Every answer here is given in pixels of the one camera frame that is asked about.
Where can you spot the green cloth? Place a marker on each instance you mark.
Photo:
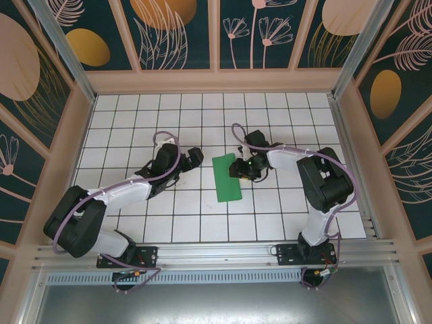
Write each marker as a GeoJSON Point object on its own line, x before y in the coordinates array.
{"type": "Point", "coordinates": [224, 184]}

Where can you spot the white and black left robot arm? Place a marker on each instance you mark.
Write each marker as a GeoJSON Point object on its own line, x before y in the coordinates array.
{"type": "Point", "coordinates": [125, 194]}

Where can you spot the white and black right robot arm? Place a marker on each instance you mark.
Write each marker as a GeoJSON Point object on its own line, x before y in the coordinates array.
{"type": "Point", "coordinates": [287, 158]}

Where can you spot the grey metal sheet panel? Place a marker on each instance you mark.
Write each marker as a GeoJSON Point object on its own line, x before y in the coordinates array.
{"type": "Point", "coordinates": [216, 305]}

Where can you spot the small circuit board with connector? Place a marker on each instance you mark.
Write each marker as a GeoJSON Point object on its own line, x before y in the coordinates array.
{"type": "Point", "coordinates": [130, 274]}
{"type": "Point", "coordinates": [325, 272]}

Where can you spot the long aluminium mounting rail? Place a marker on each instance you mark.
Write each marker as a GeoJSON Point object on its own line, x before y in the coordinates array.
{"type": "Point", "coordinates": [216, 253]}

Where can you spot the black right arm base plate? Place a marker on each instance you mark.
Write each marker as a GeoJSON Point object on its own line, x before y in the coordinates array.
{"type": "Point", "coordinates": [287, 254]}

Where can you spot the aluminium side rail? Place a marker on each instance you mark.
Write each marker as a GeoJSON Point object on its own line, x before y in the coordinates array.
{"type": "Point", "coordinates": [346, 135]}

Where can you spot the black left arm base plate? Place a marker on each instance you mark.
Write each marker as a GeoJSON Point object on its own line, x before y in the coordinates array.
{"type": "Point", "coordinates": [148, 254]}

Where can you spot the aluminium corner post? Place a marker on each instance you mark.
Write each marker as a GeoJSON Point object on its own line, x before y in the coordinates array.
{"type": "Point", "coordinates": [362, 44]}
{"type": "Point", "coordinates": [60, 44]}

